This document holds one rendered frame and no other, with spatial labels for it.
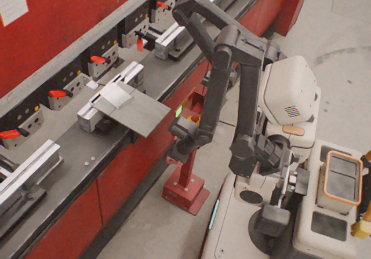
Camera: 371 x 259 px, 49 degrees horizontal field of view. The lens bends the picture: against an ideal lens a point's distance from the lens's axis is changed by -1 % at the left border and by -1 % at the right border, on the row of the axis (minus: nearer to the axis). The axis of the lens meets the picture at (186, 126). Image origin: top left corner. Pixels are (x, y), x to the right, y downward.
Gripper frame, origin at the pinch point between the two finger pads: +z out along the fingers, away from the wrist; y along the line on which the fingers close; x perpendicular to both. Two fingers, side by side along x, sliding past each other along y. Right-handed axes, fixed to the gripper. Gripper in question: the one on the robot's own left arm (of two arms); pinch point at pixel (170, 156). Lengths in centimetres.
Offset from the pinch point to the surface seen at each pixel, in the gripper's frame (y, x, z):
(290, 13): -223, 67, 50
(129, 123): -8.7, -18.3, 8.9
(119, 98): -18.8, -26.2, 12.7
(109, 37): -19.9, -42.9, -13.0
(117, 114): -11.0, -23.6, 11.6
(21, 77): 18, -57, -19
